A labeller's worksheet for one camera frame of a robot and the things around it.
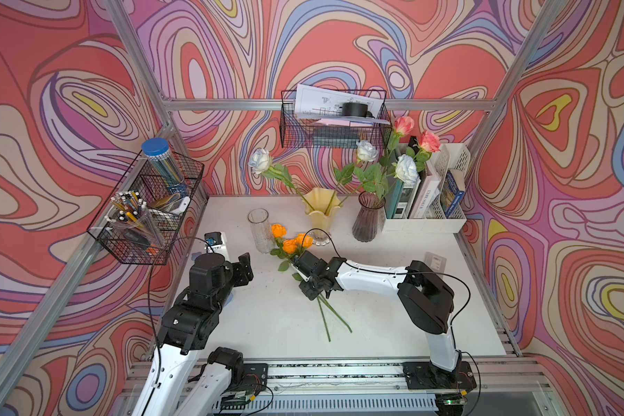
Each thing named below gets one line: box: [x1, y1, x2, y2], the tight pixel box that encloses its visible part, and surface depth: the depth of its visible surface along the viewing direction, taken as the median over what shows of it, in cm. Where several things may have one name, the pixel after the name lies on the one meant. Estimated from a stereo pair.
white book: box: [409, 162, 442, 220], surface depth 95 cm
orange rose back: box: [271, 223, 287, 239], surface depth 105 cm
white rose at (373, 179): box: [354, 153, 420, 204], surface depth 76 cm
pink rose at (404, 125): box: [386, 116, 416, 173], surface depth 85 cm
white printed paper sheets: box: [294, 84, 384, 118], surface depth 88 cm
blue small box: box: [440, 169, 466, 219], surface depth 104 cm
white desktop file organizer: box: [382, 143, 471, 234], surface depth 103 cm
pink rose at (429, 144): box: [405, 130, 442, 173], surface depth 78 cm
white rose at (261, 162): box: [247, 148, 315, 211], surface depth 73 cm
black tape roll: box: [342, 102, 369, 117], surface depth 84 cm
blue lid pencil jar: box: [141, 136, 185, 188], surface depth 74 cm
